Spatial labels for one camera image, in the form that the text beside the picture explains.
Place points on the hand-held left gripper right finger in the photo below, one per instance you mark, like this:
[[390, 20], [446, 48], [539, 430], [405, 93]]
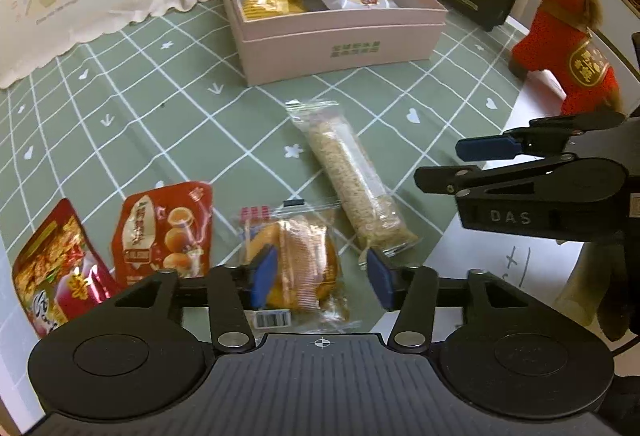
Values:
[[380, 281]]

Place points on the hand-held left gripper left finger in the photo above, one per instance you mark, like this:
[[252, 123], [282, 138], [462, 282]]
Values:
[[262, 276]]

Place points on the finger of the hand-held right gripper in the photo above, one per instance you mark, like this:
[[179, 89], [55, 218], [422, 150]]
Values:
[[440, 178], [485, 149]]

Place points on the clear round cake packet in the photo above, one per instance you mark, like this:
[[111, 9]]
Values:
[[305, 251]]

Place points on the clear rice bar packet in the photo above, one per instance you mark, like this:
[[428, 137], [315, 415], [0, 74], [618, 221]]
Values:
[[345, 166]]

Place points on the red packet with egg print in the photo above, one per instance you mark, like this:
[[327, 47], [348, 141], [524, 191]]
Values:
[[160, 236]]

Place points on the pink cardboard box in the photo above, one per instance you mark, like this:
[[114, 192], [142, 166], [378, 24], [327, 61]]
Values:
[[325, 51]]

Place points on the large red snack packet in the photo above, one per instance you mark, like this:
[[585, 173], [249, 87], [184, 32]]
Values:
[[50, 276]]

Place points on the white paper sheet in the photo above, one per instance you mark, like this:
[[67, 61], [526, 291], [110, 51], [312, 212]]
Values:
[[530, 276]]

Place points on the red plush horse toy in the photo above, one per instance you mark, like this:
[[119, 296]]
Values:
[[560, 46]]

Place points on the green checkered tablecloth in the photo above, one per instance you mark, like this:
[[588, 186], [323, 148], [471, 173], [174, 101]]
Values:
[[175, 116]]

